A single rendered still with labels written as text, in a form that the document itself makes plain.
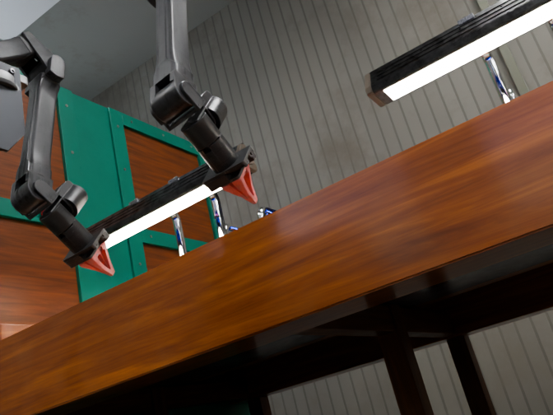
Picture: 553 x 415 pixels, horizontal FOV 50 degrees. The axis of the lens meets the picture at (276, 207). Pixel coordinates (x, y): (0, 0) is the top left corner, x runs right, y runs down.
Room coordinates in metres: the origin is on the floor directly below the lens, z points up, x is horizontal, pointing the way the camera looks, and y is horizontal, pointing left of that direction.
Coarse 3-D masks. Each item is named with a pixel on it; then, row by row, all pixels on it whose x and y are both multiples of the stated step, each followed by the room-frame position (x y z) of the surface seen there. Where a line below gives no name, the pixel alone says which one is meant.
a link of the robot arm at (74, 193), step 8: (40, 184) 1.10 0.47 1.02; (48, 184) 1.12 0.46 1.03; (64, 184) 1.18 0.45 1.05; (72, 184) 1.20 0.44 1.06; (40, 192) 1.10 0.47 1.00; (48, 192) 1.12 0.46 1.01; (56, 192) 1.13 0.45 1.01; (64, 192) 1.18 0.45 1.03; (72, 192) 1.19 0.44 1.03; (80, 192) 1.20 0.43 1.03; (48, 200) 1.11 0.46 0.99; (72, 200) 1.18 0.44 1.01; (80, 200) 1.20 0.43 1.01; (40, 208) 1.13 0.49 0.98; (80, 208) 1.21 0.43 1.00; (32, 216) 1.15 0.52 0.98
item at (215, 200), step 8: (176, 176) 1.41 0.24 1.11; (136, 200) 1.48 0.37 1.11; (216, 200) 1.56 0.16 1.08; (216, 208) 1.56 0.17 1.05; (176, 216) 1.62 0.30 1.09; (216, 216) 1.55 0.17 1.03; (176, 224) 1.63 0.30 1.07; (216, 224) 1.56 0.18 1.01; (224, 224) 1.56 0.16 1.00; (176, 232) 1.63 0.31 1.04; (224, 232) 1.56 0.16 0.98; (176, 240) 1.63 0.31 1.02; (184, 240) 1.64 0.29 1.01; (184, 248) 1.63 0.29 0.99
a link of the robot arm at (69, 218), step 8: (56, 200) 1.17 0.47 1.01; (64, 200) 1.17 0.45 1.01; (48, 208) 1.15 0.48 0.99; (56, 208) 1.14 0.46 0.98; (64, 208) 1.16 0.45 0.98; (72, 208) 1.19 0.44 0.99; (48, 216) 1.14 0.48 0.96; (56, 216) 1.14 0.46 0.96; (64, 216) 1.16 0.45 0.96; (72, 216) 1.18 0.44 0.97; (48, 224) 1.15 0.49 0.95; (56, 224) 1.15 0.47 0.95; (64, 224) 1.16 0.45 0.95; (56, 232) 1.17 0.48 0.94
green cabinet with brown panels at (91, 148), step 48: (96, 144) 1.94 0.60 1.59; (144, 144) 2.19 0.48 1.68; (0, 192) 1.58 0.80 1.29; (96, 192) 1.91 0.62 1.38; (144, 192) 2.14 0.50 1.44; (0, 240) 1.57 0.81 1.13; (48, 240) 1.71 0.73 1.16; (144, 240) 2.08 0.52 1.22; (192, 240) 2.34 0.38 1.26; (0, 288) 1.56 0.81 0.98; (48, 288) 1.70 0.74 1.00; (96, 288) 1.85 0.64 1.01
